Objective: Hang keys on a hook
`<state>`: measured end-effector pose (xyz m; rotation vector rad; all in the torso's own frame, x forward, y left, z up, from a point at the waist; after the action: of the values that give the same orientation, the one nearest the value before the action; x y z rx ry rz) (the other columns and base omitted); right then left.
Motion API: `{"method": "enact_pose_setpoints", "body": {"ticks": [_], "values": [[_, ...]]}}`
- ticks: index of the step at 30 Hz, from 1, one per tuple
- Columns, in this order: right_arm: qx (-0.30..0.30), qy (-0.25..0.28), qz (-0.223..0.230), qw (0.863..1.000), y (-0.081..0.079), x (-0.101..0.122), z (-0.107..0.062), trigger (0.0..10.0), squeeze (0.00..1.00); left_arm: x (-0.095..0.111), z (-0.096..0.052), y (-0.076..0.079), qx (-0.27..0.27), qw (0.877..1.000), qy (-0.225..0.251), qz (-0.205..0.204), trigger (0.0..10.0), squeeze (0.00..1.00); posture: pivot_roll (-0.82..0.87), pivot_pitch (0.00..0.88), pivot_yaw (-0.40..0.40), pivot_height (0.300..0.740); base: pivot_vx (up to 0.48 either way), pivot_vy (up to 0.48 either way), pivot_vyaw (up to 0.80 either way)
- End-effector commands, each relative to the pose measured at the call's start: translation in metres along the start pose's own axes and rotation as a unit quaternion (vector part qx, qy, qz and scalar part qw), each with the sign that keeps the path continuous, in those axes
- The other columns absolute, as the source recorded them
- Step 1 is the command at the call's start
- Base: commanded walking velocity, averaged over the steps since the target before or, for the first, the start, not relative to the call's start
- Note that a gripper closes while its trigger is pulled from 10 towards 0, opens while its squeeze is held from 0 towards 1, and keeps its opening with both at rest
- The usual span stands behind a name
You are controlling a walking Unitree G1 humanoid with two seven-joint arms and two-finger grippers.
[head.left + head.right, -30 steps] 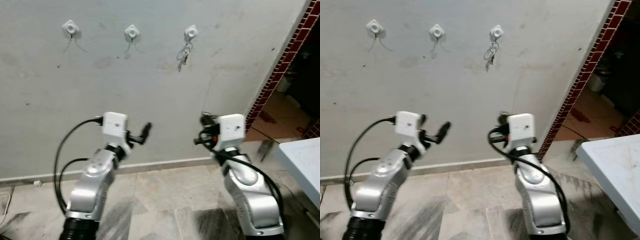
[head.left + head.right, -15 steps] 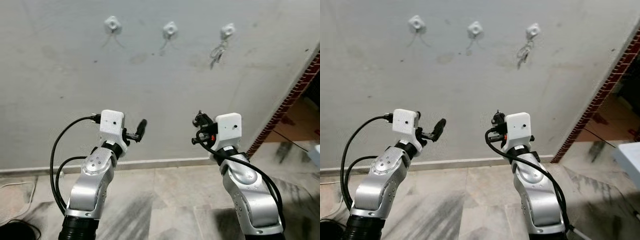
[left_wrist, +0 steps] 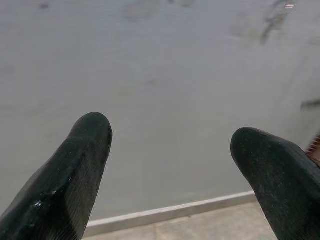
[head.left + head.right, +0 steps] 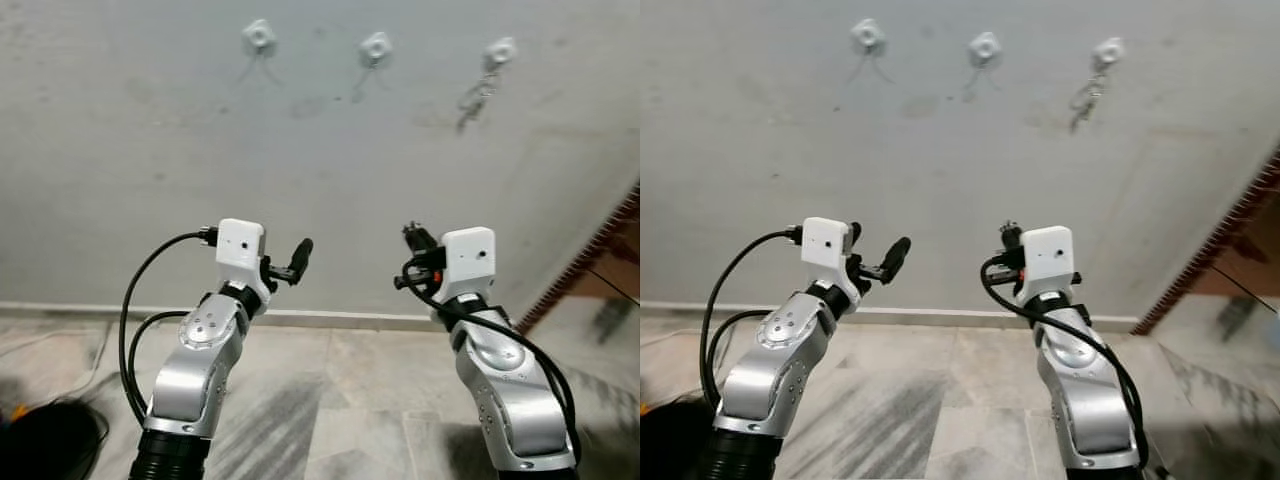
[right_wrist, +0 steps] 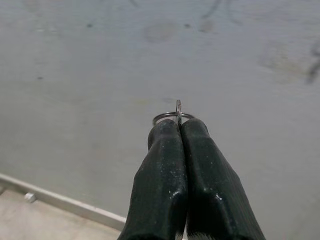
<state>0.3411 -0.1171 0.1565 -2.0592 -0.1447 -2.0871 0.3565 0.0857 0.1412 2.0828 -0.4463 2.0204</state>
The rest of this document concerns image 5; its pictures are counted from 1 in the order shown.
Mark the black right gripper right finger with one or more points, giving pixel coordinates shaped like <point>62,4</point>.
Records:
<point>212,190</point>

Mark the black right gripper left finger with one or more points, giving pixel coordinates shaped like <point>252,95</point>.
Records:
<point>160,180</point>

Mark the silver metal key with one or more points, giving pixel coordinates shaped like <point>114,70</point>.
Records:
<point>179,110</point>

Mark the white baseboard strip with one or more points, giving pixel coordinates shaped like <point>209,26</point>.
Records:
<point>62,200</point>

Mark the small white block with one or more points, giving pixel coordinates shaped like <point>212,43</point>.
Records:
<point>30,197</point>

